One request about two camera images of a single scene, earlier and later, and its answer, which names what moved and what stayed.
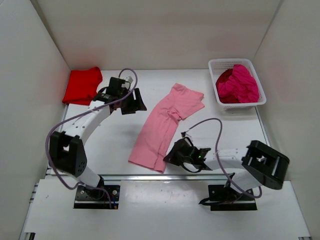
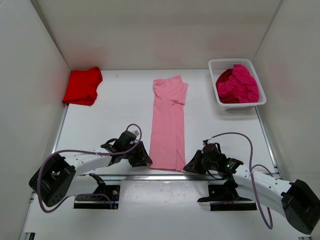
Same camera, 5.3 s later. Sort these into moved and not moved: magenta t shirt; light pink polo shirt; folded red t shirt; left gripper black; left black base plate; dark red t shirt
Moved: light pink polo shirt; left gripper black
Not moved: magenta t shirt; dark red t shirt; folded red t shirt; left black base plate
